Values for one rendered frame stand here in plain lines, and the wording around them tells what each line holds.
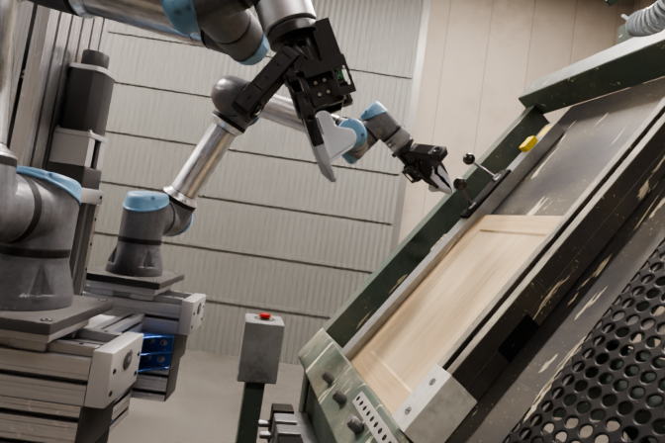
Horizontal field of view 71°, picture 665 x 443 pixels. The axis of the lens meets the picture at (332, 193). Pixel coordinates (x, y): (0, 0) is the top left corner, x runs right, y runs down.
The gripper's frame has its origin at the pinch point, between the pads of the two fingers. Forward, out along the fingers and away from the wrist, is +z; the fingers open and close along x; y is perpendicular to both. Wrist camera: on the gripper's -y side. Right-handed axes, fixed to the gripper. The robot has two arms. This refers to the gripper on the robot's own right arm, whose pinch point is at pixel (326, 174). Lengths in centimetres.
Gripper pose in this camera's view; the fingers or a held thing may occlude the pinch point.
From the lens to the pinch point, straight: 62.3
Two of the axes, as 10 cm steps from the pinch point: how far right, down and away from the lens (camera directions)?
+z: 3.3, 9.4, -0.5
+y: 9.4, -3.3, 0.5
